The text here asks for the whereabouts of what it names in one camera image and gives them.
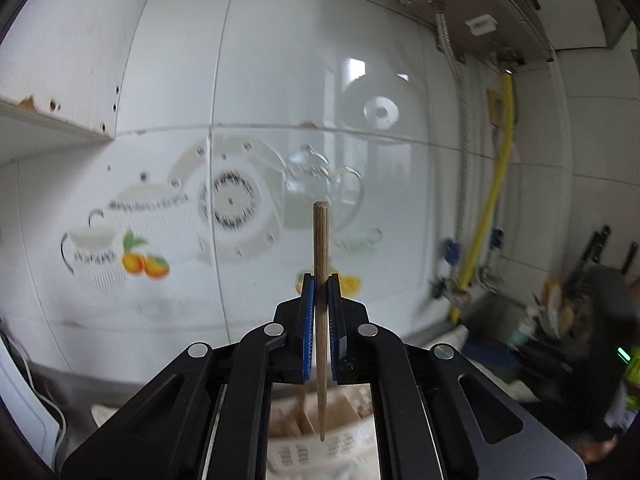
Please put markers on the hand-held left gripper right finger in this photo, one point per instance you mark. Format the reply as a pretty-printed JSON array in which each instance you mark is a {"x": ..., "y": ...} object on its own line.
[{"x": 334, "y": 330}]

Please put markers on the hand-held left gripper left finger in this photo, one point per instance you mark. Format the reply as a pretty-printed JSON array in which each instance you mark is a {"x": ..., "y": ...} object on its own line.
[{"x": 309, "y": 330}]

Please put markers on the wooden chopstick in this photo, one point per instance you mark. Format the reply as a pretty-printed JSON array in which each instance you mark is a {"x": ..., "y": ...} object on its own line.
[{"x": 320, "y": 240}]

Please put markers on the black utensil holder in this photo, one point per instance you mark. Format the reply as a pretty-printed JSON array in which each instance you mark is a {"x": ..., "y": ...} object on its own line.
[{"x": 550, "y": 315}]

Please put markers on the teal bottle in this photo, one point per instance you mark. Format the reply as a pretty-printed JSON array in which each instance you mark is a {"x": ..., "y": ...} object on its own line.
[{"x": 522, "y": 332}]

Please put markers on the white quilted cloth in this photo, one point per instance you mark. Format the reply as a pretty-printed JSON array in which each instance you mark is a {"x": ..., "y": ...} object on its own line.
[{"x": 500, "y": 380}]

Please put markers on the metal pipe valve assembly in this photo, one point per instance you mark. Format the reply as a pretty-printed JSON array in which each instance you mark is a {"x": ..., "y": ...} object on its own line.
[{"x": 467, "y": 287}]

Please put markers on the white appliance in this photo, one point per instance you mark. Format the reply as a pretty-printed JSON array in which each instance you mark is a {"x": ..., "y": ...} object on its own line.
[{"x": 22, "y": 400}]

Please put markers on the white wall cabinet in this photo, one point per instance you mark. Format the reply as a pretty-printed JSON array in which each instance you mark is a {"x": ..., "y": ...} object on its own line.
[{"x": 75, "y": 60}]

